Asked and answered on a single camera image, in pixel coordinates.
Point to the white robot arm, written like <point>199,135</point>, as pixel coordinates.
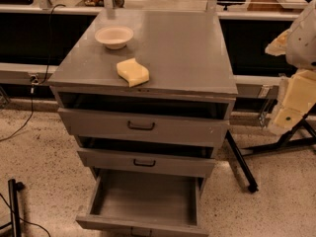
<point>301,42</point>

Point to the black metal stand right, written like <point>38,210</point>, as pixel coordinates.
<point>285,142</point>

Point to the grey top drawer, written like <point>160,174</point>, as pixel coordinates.
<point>147,128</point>

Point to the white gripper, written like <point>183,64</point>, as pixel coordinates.
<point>303,46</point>

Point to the grey drawer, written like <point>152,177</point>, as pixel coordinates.
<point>146,163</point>
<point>144,205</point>
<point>147,128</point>

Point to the black stand left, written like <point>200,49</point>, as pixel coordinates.
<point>12,221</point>

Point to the grey middle drawer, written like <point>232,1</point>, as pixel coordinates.
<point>146,163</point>

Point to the grey bottom drawer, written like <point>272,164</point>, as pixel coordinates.
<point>144,205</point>

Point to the grey drawer cabinet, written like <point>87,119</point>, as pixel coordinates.
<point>190,75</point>

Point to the white bowl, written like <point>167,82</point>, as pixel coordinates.
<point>114,37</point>

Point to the grey bench rail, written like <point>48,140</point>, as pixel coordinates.
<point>34,43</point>

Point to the yellow sponge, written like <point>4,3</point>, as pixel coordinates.
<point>132,72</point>

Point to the metal bracket right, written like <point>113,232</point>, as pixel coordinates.
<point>265,89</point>

